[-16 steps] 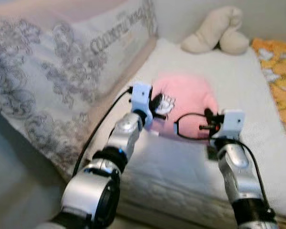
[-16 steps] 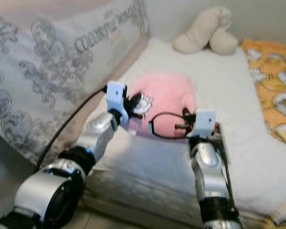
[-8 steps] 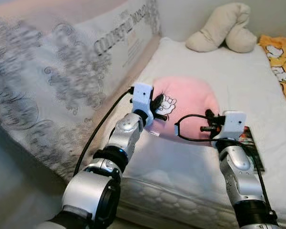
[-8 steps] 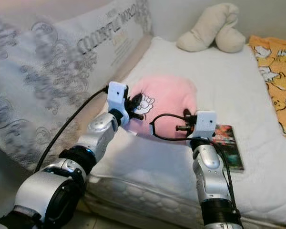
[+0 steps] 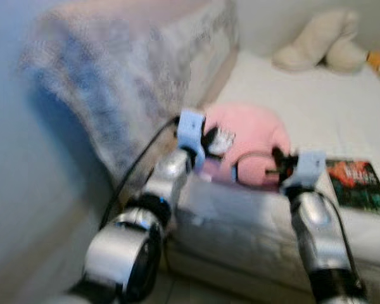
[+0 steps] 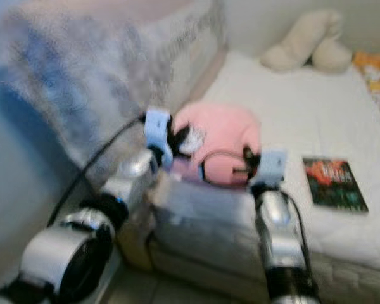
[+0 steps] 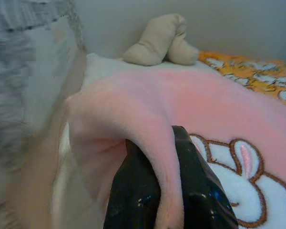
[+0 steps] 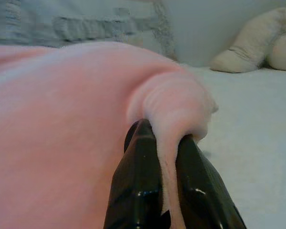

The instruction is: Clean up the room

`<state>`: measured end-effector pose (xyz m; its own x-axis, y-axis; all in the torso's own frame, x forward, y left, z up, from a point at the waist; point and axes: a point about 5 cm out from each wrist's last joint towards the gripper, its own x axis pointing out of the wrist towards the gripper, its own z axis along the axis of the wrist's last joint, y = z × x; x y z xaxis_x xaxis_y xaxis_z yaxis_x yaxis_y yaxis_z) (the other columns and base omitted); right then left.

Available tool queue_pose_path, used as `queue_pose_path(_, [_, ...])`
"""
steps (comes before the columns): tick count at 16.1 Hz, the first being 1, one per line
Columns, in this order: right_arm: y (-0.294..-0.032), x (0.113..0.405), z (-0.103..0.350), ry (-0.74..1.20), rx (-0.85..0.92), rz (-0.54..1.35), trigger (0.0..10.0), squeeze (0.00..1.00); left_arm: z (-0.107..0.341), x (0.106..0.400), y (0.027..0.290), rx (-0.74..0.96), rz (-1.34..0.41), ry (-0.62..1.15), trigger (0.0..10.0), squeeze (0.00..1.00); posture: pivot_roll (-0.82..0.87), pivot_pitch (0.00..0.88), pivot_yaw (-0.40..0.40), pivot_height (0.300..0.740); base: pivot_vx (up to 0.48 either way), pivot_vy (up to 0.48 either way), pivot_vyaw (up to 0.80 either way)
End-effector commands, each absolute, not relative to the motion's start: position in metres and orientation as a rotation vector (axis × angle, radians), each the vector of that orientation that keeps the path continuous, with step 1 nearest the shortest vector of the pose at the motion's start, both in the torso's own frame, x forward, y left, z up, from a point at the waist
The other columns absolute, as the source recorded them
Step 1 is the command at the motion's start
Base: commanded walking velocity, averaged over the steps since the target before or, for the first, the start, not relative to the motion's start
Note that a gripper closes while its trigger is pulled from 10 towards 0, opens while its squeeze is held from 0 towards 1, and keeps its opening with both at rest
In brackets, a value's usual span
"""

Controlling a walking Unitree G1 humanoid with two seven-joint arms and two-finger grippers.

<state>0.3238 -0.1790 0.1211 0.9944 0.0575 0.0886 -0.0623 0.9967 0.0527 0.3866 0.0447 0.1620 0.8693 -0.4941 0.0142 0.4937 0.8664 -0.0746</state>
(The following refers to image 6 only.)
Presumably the beige plush toy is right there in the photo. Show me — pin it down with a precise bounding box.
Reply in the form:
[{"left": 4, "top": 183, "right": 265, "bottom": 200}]
[{"left": 261, "top": 9, "right": 354, "bottom": 72}]

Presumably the pink fluffy pillow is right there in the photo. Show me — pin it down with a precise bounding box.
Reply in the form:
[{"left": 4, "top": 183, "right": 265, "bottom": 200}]
[{"left": 168, "top": 103, "right": 262, "bottom": 186}]

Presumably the white quilted mattress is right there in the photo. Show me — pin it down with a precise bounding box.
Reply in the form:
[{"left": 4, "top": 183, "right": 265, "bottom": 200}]
[{"left": 152, "top": 51, "right": 380, "bottom": 304}]

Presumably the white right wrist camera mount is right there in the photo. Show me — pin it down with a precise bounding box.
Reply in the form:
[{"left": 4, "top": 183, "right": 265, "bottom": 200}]
[{"left": 252, "top": 149, "right": 289, "bottom": 189}]

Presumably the dark red green book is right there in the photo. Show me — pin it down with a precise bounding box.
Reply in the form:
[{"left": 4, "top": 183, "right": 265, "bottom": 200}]
[{"left": 303, "top": 157, "right": 369, "bottom": 213}]

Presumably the grey patterned headboard cover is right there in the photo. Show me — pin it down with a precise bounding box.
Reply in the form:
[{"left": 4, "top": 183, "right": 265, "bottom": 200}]
[{"left": 0, "top": 0, "right": 229, "bottom": 184}]

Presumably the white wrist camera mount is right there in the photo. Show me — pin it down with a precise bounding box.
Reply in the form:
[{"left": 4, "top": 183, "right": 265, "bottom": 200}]
[
  {"left": 252, "top": 149, "right": 289, "bottom": 189},
  {"left": 144, "top": 108, "right": 174, "bottom": 153}
]

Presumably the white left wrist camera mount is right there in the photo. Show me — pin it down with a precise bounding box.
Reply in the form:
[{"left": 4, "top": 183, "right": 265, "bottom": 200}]
[{"left": 144, "top": 108, "right": 174, "bottom": 153}]

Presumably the orange yellow cartoon blanket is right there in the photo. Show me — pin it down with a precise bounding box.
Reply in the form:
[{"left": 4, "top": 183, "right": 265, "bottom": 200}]
[{"left": 351, "top": 51, "right": 380, "bottom": 134}]

